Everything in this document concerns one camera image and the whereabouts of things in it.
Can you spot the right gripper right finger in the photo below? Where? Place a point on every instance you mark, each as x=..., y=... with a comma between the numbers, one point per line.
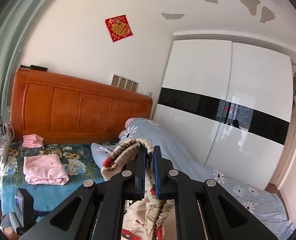
x=204, y=210

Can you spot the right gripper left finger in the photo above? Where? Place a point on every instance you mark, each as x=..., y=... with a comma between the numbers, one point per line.
x=94, y=212

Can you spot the cream cartoon print garment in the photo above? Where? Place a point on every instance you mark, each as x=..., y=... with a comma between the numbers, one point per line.
x=145, y=214

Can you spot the pink folded fleece garment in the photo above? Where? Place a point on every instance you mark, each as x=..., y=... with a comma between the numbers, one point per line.
x=44, y=169

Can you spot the light blue floral quilt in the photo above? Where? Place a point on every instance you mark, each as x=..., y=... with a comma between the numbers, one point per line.
x=265, y=206

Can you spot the pink striped folded cloth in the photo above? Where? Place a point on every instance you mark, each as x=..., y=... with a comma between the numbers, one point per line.
x=32, y=141

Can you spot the orange wooden headboard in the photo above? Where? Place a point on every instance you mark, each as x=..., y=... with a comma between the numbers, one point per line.
x=68, y=110

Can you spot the white black glossy wardrobe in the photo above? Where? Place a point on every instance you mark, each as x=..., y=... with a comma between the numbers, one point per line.
x=230, y=105

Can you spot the wooden door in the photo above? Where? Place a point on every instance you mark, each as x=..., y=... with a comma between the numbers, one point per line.
x=287, y=153

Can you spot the black object on headboard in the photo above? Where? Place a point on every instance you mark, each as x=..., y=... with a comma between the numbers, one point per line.
x=34, y=67

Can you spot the red fu paper decoration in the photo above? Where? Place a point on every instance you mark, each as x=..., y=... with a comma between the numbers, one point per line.
x=118, y=27

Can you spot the green curtain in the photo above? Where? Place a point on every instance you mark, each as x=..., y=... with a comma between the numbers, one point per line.
x=16, y=18

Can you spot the white wall socket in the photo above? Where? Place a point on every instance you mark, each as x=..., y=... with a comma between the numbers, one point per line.
x=147, y=93

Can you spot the wall switch panel row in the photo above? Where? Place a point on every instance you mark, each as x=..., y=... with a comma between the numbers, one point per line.
x=124, y=83

